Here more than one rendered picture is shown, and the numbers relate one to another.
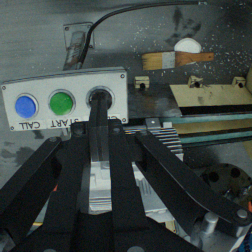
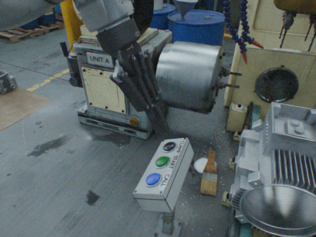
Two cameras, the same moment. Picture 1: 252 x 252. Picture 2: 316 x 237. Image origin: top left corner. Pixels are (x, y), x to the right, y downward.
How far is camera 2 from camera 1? 0.51 m
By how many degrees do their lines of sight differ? 75
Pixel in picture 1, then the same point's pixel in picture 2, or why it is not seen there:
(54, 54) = not seen: outside the picture
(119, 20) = not seen: hidden behind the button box
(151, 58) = (205, 187)
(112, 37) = (178, 207)
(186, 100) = not seen: hidden behind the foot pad
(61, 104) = (161, 159)
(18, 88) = (141, 182)
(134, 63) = (208, 200)
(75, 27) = (158, 227)
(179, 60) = (211, 170)
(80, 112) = (171, 154)
